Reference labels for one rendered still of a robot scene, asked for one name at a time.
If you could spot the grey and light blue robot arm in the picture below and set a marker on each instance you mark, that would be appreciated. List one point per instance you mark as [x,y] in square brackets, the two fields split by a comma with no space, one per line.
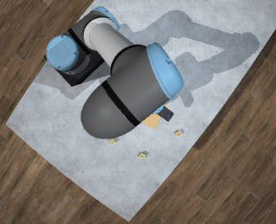
[142,78]

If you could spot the tan flat mat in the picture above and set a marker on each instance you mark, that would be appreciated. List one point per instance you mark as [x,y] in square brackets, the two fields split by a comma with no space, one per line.
[152,121]

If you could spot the beige block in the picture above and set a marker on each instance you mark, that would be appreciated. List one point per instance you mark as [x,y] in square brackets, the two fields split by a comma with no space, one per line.
[178,133]
[142,155]
[113,141]

